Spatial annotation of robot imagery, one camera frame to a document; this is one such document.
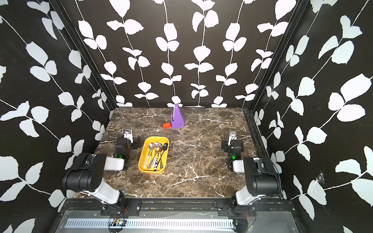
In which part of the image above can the yellow plastic storage box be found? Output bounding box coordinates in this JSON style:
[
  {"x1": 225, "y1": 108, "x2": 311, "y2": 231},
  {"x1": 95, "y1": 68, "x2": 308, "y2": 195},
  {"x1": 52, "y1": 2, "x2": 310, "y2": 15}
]
[{"x1": 138, "y1": 136, "x2": 170, "y2": 174}]

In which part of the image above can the white handled steel spoon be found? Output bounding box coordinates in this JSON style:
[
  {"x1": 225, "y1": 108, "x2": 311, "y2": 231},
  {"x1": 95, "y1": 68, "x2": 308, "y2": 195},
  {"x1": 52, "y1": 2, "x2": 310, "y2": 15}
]
[{"x1": 143, "y1": 142, "x2": 154, "y2": 169}]

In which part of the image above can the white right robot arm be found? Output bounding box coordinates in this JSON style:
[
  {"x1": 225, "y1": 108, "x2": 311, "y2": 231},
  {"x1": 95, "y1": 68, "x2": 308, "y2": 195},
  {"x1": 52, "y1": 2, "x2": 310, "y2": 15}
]
[{"x1": 221, "y1": 139, "x2": 281, "y2": 206}]

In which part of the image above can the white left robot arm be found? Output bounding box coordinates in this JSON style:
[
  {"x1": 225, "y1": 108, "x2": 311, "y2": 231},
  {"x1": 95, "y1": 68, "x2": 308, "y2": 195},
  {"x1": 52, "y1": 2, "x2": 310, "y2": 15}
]
[{"x1": 62, "y1": 136, "x2": 142, "y2": 208}]

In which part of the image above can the red small block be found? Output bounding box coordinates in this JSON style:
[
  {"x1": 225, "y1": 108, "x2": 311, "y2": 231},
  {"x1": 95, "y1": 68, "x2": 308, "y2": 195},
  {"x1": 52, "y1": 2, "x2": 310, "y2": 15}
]
[{"x1": 162, "y1": 122, "x2": 172, "y2": 129}]

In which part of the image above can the purple plastic stand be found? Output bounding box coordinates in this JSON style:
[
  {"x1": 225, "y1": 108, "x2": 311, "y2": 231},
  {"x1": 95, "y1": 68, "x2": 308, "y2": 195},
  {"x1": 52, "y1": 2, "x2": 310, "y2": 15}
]
[{"x1": 171, "y1": 104, "x2": 185, "y2": 129}]

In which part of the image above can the small green circuit board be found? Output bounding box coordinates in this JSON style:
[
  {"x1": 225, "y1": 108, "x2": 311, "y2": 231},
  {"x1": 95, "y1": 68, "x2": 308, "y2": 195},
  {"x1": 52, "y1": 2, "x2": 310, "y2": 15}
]
[{"x1": 108, "y1": 219, "x2": 126, "y2": 229}]

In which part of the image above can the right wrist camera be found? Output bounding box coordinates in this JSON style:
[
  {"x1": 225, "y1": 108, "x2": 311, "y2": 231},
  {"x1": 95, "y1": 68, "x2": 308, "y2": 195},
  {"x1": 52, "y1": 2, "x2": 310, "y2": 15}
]
[{"x1": 228, "y1": 131, "x2": 237, "y2": 146}]

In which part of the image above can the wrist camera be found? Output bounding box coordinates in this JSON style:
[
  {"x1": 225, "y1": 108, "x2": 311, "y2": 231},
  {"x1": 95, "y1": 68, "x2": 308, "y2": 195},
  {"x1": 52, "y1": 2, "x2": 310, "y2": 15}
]
[
  {"x1": 123, "y1": 128, "x2": 134, "y2": 143},
  {"x1": 228, "y1": 131, "x2": 237, "y2": 146}
]

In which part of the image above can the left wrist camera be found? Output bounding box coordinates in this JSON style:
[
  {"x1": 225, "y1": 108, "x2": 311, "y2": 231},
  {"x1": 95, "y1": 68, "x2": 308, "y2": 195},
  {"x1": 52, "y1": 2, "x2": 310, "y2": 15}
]
[{"x1": 123, "y1": 128, "x2": 134, "y2": 143}]

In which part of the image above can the black aluminium frame rail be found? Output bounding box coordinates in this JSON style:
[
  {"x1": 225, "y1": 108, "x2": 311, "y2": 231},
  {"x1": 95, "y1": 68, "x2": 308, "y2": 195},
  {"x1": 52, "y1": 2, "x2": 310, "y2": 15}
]
[{"x1": 243, "y1": 107, "x2": 283, "y2": 198}]

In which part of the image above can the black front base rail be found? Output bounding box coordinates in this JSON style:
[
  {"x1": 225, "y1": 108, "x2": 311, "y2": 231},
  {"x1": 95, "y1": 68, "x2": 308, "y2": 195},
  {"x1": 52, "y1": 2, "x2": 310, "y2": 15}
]
[{"x1": 100, "y1": 197, "x2": 298, "y2": 217}]

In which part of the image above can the white slotted cable duct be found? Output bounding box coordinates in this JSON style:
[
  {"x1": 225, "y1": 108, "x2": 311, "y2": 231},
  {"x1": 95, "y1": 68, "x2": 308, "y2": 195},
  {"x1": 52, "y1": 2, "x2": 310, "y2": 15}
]
[{"x1": 63, "y1": 218, "x2": 236, "y2": 230}]

